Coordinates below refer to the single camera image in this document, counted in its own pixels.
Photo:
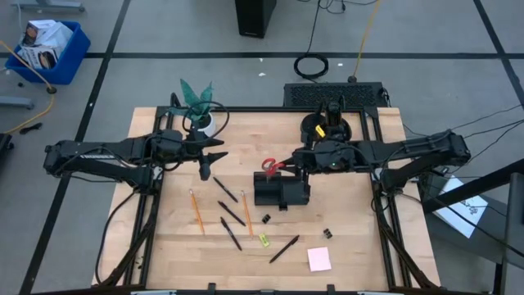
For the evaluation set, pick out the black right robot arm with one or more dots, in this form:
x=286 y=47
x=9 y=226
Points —
x=409 y=149

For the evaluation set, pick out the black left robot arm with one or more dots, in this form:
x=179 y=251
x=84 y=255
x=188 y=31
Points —
x=102 y=153

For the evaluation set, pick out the black computer tower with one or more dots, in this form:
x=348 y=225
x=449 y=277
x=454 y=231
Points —
x=254 y=16

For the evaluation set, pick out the black diagonal frame beam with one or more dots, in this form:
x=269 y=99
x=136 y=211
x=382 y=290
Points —
x=507 y=173

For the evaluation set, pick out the white paper sheet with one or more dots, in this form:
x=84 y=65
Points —
x=466 y=213

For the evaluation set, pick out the grey metal post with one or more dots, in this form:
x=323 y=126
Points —
x=513 y=229

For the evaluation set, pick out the large white printed box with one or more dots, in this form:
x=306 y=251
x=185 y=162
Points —
x=49 y=34

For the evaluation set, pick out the black desk lamp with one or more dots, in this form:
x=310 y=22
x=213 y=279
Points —
x=311 y=123

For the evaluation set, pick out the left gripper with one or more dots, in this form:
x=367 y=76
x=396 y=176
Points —
x=195 y=149

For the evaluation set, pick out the grey cart leg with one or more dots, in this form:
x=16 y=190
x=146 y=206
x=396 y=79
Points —
x=16 y=102
x=49 y=7

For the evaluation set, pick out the pink sticky note pad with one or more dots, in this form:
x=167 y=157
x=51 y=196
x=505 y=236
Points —
x=319 y=259

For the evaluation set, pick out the small white printed box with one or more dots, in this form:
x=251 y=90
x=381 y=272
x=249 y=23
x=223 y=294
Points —
x=37 y=57

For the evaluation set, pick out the blue plastic bin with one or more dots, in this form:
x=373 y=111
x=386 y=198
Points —
x=69 y=61

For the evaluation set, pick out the small black floor object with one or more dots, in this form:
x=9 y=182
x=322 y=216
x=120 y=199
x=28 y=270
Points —
x=30 y=128

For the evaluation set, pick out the green plant in white pot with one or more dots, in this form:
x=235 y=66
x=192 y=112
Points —
x=209 y=125

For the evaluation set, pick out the black mesh desk organizer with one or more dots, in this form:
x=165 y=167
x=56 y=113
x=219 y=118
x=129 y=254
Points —
x=286 y=194

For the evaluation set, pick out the yellow pencil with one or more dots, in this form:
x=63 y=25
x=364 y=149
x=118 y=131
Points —
x=246 y=213
x=196 y=211

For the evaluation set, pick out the black perforated computer case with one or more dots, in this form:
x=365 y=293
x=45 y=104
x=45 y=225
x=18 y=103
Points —
x=331 y=95

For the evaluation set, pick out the black pen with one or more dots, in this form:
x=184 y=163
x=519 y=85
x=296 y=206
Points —
x=231 y=233
x=225 y=189
x=231 y=213
x=284 y=249

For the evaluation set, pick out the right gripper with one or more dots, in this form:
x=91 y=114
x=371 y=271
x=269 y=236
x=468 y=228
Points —
x=327 y=157

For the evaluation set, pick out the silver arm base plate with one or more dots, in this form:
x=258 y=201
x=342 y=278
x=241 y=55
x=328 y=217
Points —
x=374 y=174

